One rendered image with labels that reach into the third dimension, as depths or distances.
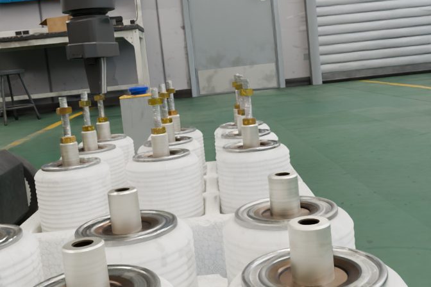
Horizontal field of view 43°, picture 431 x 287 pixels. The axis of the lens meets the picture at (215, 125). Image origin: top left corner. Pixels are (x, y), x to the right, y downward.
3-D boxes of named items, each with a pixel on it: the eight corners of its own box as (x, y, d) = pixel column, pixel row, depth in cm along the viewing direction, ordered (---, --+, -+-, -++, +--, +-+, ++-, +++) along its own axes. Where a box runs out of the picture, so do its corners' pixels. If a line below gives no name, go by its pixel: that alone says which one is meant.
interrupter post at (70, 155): (84, 166, 71) (81, 141, 71) (66, 170, 70) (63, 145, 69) (76, 164, 73) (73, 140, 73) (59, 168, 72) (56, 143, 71)
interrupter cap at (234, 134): (279, 135, 81) (279, 130, 81) (235, 143, 78) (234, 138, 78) (255, 131, 88) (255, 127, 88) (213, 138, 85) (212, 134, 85)
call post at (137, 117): (136, 250, 111) (118, 98, 108) (141, 239, 118) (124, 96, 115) (172, 246, 111) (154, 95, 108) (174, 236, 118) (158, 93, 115)
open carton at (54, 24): (54, 36, 556) (51, 14, 553) (91, 32, 548) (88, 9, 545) (39, 36, 526) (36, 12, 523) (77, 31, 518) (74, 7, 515)
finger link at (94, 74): (89, 94, 94) (84, 58, 93) (106, 93, 93) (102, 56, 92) (84, 95, 92) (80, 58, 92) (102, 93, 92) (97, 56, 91)
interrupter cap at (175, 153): (160, 166, 66) (160, 160, 66) (120, 163, 71) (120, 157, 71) (202, 154, 72) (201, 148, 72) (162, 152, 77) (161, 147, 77)
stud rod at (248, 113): (255, 136, 71) (250, 78, 70) (251, 137, 70) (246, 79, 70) (249, 136, 72) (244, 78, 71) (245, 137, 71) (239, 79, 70)
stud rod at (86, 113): (86, 141, 83) (79, 92, 82) (92, 140, 84) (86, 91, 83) (86, 142, 82) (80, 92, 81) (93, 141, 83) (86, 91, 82)
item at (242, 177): (311, 270, 75) (300, 140, 73) (279, 300, 67) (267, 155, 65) (250, 262, 80) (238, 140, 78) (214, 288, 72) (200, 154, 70)
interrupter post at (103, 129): (95, 141, 95) (93, 123, 95) (107, 139, 97) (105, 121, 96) (102, 142, 93) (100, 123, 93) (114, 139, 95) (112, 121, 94)
